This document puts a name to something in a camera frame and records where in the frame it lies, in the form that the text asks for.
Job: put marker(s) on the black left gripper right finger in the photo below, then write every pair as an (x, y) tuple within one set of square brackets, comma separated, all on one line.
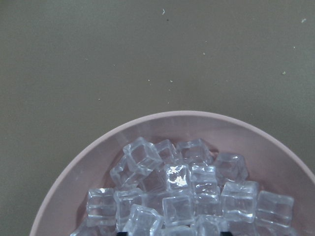
[(225, 233)]

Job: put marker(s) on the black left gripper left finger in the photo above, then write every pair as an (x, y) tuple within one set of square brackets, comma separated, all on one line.
[(122, 233)]

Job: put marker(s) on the pile of clear ice cubes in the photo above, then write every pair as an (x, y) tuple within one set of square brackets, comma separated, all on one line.
[(183, 189)]

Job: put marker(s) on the pink bowl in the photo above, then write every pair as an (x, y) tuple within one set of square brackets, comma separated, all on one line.
[(269, 162)]

